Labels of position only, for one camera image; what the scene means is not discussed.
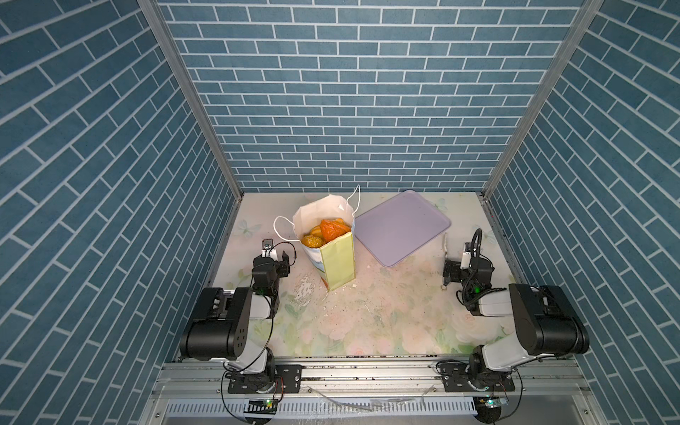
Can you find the paper gift bag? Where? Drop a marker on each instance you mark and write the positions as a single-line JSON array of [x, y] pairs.
[[335, 261]]

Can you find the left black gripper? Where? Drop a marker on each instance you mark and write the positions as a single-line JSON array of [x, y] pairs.
[[283, 266]]

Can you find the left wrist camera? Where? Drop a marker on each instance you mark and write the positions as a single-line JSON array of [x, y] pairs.
[[268, 248]]

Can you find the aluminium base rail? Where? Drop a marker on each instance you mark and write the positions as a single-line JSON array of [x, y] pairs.
[[383, 376]]

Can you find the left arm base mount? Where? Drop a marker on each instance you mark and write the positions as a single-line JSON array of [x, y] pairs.
[[286, 378]]

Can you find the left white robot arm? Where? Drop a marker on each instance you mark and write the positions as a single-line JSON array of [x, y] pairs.
[[218, 327]]

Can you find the lavender tray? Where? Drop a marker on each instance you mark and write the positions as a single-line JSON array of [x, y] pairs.
[[399, 226]]

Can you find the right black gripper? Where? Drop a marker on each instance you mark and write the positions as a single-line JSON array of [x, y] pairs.
[[454, 275]]

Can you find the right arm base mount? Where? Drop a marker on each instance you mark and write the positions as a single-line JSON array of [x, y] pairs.
[[457, 376]]

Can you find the glazed brown pastry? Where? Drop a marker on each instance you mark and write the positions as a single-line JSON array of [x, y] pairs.
[[332, 229]]

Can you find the round orange bread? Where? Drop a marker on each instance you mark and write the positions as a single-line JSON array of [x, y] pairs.
[[312, 241]]

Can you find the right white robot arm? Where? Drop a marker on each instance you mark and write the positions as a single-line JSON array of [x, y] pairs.
[[546, 324]]

